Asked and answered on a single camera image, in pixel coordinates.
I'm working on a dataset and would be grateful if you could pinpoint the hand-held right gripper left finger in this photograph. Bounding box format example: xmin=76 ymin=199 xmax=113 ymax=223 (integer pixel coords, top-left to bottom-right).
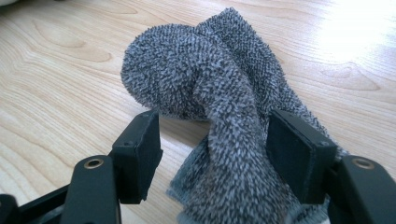
xmin=107 ymin=108 xmax=164 ymax=205

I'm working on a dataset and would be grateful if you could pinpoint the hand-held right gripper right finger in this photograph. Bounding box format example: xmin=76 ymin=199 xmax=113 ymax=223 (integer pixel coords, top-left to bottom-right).
xmin=265 ymin=108 xmax=339 ymax=205

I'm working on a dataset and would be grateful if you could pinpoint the grey fuzzy towel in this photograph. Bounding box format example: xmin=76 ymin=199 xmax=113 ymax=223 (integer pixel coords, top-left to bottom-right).
xmin=120 ymin=7 xmax=350 ymax=224

